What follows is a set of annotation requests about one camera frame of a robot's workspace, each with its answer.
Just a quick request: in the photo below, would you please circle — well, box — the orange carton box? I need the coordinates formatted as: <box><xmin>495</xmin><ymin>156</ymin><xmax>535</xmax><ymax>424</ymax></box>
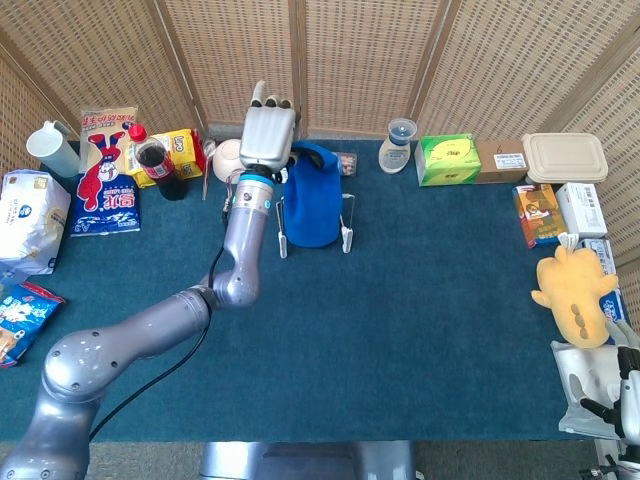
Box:
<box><xmin>511</xmin><ymin>183</ymin><xmax>570</xmax><ymax>250</ymax></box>

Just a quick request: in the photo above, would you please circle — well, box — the yellow Lipo biscuit pack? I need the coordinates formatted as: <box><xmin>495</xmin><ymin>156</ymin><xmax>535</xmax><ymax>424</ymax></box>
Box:
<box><xmin>123</xmin><ymin>128</ymin><xmax>207</xmax><ymax>189</ymax></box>

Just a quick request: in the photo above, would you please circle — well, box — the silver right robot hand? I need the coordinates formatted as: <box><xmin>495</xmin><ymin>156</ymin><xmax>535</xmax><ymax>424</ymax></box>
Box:
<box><xmin>569</xmin><ymin>319</ymin><xmax>640</xmax><ymax>444</ymax></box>

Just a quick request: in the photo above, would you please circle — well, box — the brown cardboard box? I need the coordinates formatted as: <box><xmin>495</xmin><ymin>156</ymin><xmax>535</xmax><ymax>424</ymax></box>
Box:
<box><xmin>474</xmin><ymin>139</ymin><xmax>530</xmax><ymax>185</ymax></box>

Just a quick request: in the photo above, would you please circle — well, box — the white box with barcode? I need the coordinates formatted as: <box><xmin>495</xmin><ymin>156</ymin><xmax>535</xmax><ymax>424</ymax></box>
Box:
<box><xmin>554</xmin><ymin>182</ymin><xmax>609</xmax><ymax>240</ymax></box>

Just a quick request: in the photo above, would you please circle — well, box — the cream bowl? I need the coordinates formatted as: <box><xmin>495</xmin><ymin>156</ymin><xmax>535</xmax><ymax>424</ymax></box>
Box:
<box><xmin>212</xmin><ymin>138</ymin><xmax>244</xmax><ymax>182</ymax></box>

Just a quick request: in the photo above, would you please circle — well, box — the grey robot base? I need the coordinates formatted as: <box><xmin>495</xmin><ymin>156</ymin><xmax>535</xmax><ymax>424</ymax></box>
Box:
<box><xmin>199</xmin><ymin>439</ymin><xmax>416</xmax><ymax>480</ymax></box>

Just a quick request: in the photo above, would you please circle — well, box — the cream bottle blue cap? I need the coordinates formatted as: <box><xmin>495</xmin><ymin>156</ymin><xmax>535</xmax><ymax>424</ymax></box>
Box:
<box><xmin>378</xmin><ymin>117</ymin><xmax>418</xmax><ymax>175</ymax></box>

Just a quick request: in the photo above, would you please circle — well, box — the large white flour bag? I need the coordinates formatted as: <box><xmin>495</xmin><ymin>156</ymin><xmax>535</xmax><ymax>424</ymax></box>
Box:
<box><xmin>0</xmin><ymin>168</ymin><xmax>72</xmax><ymax>286</ymax></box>

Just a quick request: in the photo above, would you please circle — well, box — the white and blue box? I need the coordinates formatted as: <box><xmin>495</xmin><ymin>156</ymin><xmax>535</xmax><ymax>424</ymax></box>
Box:
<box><xmin>577</xmin><ymin>237</ymin><xmax>619</xmax><ymax>279</ymax></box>

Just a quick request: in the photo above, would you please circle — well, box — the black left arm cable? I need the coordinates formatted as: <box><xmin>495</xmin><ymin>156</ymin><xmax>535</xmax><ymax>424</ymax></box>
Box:
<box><xmin>88</xmin><ymin>244</ymin><xmax>226</xmax><ymax>444</ymax></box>

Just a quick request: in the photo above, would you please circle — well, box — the white metal rack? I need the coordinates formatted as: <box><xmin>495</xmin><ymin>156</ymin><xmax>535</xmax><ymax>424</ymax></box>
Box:
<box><xmin>276</xmin><ymin>192</ymin><xmax>357</xmax><ymax>260</ymax></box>

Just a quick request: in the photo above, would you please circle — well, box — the yellow plush toy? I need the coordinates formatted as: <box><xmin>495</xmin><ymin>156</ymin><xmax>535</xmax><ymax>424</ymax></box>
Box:
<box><xmin>530</xmin><ymin>244</ymin><xmax>620</xmax><ymax>350</ymax></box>

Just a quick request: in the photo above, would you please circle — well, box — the white plastic jug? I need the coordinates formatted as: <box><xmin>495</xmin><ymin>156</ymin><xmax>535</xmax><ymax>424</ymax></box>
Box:
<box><xmin>25</xmin><ymin>119</ymin><xmax>82</xmax><ymax>179</ymax></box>

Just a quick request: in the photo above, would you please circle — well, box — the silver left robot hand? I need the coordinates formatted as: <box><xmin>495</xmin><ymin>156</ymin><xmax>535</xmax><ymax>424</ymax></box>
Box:
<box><xmin>238</xmin><ymin>79</ymin><xmax>302</xmax><ymax>182</ymax></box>

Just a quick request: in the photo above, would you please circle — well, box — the red white blue food bag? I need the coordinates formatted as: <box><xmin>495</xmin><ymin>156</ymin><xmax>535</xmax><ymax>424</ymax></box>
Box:
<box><xmin>69</xmin><ymin>105</ymin><xmax>142</xmax><ymax>238</ymax></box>

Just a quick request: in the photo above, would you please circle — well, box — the green tissue box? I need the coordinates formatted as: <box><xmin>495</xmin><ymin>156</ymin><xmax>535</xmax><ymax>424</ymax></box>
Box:
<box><xmin>414</xmin><ymin>132</ymin><xmax>482</xmax><ymax>188</ymax></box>

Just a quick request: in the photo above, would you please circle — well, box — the grey and blue cloth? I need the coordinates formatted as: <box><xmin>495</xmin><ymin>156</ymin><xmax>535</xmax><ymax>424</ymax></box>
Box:
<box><xmin>282</xmin><ymin>140</ymin><xmax>344</xmax><ymax>249</ymax></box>

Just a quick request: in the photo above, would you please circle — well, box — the cola bottle red label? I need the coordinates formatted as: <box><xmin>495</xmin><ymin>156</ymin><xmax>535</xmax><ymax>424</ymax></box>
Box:
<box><xmin>128</xmin><ymin>123</ymin><xmax>190</xmax><ymax>202</ymax></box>

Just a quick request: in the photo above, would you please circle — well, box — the blue carpet table cover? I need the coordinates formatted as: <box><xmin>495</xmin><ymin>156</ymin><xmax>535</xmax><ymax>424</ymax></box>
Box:
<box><xmin>0</xmin><ymin>138</ymin><xmax>609</xmax><ymax>444</ymax></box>

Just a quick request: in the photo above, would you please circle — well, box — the bamboo folding screen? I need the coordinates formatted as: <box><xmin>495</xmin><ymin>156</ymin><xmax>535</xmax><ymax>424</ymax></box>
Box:
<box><xmin>0</xmin><ymin>0</ymin><xmax>640</xmax><ymax>281</ymax></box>

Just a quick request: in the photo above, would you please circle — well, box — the metal spoon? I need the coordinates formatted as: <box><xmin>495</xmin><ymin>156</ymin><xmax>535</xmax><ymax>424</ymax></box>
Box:
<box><xmin>201</xmin><ymin>137</ymin><xmax>219</xmax><ymax>201</ymax></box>

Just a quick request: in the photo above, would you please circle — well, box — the blue snack bag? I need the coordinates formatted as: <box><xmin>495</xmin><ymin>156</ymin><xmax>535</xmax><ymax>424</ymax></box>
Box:
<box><xmin>0</xmin><ymin>282</ymin><xmax>67</xmax><ymax>369</ymax></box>

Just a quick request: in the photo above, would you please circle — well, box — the beige lidded food container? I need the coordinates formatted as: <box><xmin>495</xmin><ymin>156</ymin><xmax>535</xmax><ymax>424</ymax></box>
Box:
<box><xmin>521</xmin><ymin>132</ymin><xmax>610</xmax><ymax>185</ymax></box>

